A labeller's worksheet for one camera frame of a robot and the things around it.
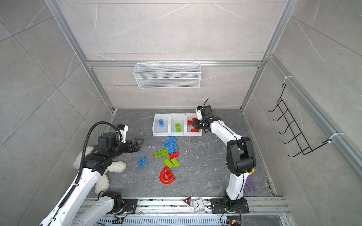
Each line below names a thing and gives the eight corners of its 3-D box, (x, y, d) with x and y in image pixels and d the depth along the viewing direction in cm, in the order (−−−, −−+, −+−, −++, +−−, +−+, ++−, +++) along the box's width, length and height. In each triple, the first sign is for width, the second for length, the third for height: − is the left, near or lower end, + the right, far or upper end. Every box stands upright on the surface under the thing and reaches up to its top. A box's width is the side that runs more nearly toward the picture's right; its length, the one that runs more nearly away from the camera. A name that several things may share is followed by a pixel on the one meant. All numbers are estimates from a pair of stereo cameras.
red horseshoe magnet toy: (164, 187, 82) (163, 186, 80) (157, 173, 87) (156, 172, 85) (175, 179, 84) (175, 178, 83) (168, 166, 89) (167, 165, 88)
